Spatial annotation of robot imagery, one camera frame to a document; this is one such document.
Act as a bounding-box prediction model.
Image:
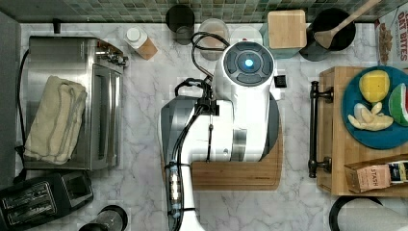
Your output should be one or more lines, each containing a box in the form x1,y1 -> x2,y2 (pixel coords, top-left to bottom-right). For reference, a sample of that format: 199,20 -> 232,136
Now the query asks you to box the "yellow plush pineapple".
359,70 -> 390,103

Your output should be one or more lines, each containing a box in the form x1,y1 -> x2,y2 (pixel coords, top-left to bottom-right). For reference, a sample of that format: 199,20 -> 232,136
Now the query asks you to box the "stash tea box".
357,165 -> 391,192

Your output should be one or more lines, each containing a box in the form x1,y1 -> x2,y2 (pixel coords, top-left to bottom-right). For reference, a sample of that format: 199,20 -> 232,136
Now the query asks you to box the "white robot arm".
158,41 -> 279,231

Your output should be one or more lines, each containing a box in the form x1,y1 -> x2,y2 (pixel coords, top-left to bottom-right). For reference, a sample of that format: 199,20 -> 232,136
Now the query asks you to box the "wooden tea box tray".
344,154 -> 408,193

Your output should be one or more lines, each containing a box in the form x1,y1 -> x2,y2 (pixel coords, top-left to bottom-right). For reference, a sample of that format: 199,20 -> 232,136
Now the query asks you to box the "stainless toaster oven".
24,36 -> 127,170

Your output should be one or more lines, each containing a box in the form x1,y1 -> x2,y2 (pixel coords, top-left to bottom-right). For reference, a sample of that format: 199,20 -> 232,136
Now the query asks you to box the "wooden cutting board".
161,121 -> 285,193

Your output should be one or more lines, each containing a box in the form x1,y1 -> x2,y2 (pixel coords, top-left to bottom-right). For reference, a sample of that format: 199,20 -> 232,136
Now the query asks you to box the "black drawer handle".
308,81 -> 334,178

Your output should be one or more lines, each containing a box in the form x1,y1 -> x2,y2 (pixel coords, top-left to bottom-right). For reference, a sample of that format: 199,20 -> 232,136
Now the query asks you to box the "black two-slot toaster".
1,171 -> 93,231

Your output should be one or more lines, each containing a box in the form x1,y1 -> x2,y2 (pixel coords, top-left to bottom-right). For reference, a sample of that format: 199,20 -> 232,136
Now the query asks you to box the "clear plastic snack container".
197,17 -> 231,62

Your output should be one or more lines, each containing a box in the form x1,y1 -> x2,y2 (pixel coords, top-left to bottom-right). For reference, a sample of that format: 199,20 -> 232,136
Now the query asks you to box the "wooden drawer cabinet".
317,66 -> 407,195

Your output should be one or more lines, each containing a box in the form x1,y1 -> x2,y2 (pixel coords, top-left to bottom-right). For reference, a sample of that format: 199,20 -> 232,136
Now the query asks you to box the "steel cylinder container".
79,205 -> 128,231

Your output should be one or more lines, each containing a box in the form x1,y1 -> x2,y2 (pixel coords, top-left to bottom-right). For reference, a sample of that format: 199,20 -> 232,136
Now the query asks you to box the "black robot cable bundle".
164,31 -> 231,231

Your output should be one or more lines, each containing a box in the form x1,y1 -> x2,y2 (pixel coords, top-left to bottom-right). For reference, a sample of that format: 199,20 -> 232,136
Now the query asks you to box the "plush watermelon slice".
389,83 -> 408,127

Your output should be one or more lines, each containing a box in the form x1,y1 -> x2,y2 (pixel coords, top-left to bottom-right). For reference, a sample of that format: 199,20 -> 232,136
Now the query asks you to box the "dark grey cup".
166,5 -> 194,45

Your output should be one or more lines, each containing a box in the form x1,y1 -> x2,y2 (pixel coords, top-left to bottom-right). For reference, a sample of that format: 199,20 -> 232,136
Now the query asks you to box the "black utensil holder pot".
299,8 -> 356,62

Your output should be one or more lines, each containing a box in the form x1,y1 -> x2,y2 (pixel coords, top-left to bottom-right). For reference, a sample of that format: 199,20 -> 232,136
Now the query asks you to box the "oat bites cereal box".
374,3 -> 408,69

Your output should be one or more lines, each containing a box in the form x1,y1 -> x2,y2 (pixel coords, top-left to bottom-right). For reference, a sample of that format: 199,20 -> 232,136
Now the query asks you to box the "beige folded towel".
24,76 -> 88,165

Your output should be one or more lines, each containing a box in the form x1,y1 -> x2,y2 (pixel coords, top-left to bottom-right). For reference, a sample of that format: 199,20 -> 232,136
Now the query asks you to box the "plush banana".
347,102 -> 394,132

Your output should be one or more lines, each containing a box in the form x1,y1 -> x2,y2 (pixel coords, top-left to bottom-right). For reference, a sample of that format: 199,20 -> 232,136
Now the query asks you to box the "blue plate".
342,65 -> 408,149

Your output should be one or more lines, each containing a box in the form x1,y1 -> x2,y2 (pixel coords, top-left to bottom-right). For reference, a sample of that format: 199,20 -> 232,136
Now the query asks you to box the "orange juice bottle white cap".
125,26 -> 157,60

